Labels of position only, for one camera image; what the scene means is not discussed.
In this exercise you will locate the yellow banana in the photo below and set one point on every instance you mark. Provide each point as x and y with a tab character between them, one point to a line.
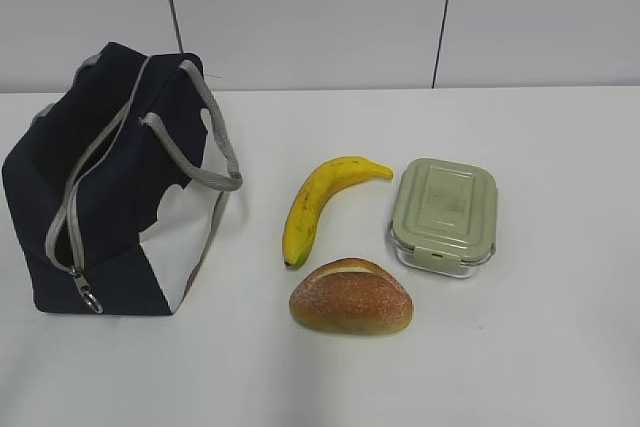
328	179

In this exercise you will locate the brown bread loaf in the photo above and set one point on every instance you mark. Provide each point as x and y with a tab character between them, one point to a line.
351	296

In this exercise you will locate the green lid glass container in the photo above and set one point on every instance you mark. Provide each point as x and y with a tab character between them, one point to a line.
444	219

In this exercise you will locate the navy and white lunch bag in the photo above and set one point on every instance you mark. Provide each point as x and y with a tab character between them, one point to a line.
116	189

